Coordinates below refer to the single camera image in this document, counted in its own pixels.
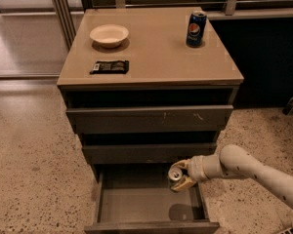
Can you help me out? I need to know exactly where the top drawer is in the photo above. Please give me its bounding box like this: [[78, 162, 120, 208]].
[[66, 105, 233, 134]]

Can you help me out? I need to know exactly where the white bowl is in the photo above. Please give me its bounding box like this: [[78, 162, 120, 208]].
[[90, 24, 129, 48]]

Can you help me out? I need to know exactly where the black snack packet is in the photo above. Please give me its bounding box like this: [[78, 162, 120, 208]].
[[90, 60, 129, 74]]

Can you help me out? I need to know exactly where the open bottom drawer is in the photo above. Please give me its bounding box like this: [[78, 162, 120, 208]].
[[84, 164, 220, 234]]

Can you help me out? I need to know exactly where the grey drawer cabinet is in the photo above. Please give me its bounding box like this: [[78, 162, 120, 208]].
[[57, 6, 245, 234]]

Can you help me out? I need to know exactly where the green soda can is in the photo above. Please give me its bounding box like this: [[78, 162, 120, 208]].
[[168, 167, 185, 190]]

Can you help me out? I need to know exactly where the blue Pepsi can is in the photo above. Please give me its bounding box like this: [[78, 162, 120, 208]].
[[186, 10, 207, 48]]

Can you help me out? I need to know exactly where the middle drawer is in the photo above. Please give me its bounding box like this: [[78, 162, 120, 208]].
[[82, 142, 217, 164]]

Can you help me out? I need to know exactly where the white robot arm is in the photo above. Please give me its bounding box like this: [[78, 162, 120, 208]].
[[168, 144, 293, 210]]

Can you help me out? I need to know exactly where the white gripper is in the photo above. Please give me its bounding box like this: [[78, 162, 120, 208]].
[[170, 156, 207, 192]]

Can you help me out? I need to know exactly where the dark floor bracket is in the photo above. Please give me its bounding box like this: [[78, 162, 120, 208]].
[[282, 97, 293, 115]]

